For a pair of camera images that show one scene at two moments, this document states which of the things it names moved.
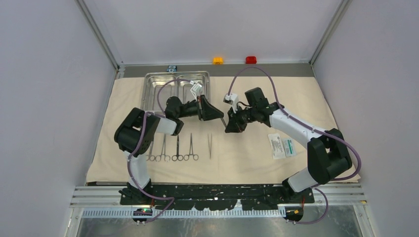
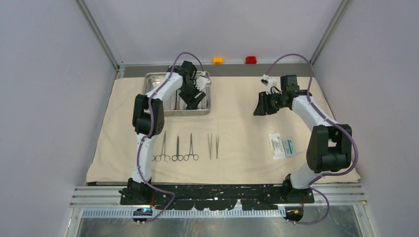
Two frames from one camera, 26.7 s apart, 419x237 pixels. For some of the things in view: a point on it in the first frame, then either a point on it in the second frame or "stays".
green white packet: (289, 146) stays
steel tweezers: (210, 145) stays
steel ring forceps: (195, 156) stays
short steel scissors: (178, 157) stays
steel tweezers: (224, 122) -> (217, 145)
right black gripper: (235, 126) -> (263, 106)
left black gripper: (207, 111) -> (191, 101)
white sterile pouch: (276, 146) stays
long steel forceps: (167, 158) stays
